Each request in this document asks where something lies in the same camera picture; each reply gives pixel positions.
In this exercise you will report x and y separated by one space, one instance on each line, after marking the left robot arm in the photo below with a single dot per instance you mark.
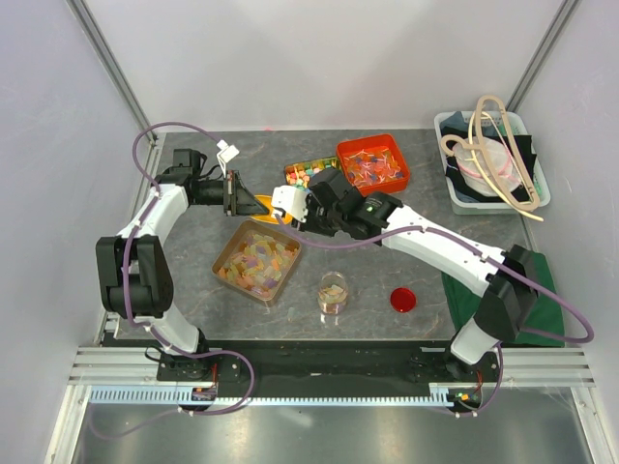
134 278

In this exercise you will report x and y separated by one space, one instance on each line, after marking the yellow plastic scoop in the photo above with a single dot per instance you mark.
265 200

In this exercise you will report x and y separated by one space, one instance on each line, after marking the red jar lid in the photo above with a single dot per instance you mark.
403 299

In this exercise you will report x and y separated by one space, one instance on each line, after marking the clear glass jar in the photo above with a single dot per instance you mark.
332 298

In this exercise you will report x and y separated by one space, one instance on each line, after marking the brown tin of popsicle candies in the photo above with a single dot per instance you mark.
257 261

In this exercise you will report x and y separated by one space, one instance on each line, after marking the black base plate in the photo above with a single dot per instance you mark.
327 366

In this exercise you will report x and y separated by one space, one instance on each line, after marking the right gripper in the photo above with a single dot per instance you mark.
309 225

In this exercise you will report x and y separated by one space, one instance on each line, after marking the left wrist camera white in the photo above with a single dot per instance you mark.
226 153

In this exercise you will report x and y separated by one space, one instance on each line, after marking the tin of colourful star candies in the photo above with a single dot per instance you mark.
299 174

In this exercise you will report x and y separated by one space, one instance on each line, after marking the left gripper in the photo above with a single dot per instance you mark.
237 200

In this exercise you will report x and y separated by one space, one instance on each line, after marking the white laundry basket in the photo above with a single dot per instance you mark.
465 200

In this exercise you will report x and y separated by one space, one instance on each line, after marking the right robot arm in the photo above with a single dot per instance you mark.
501 278

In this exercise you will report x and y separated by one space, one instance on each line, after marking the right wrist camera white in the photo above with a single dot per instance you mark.
289 202

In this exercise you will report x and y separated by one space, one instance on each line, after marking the green cloth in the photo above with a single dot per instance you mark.
546 315

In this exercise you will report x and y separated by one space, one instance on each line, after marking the beige clothes hanger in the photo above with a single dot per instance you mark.
496 167

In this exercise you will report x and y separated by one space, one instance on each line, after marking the orange box of candies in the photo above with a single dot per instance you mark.
373 163

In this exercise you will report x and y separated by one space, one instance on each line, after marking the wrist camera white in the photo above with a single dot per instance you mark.
226 153
289 202

